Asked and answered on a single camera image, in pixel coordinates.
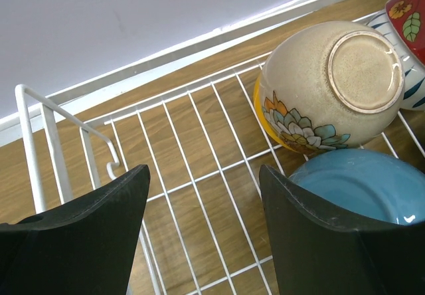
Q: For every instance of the white striped bowl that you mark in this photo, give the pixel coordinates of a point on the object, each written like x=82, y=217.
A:
x=413, y=98

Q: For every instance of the white bowl red outside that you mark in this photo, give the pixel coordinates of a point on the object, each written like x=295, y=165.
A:
x=407, y=19

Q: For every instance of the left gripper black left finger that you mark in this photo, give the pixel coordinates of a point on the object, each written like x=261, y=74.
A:
x=85, y=246

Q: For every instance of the white wire dish rack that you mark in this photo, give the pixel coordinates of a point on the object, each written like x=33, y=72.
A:
x=204, y=229

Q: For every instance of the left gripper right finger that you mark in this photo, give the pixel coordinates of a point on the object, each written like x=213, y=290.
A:
x=321, y=248

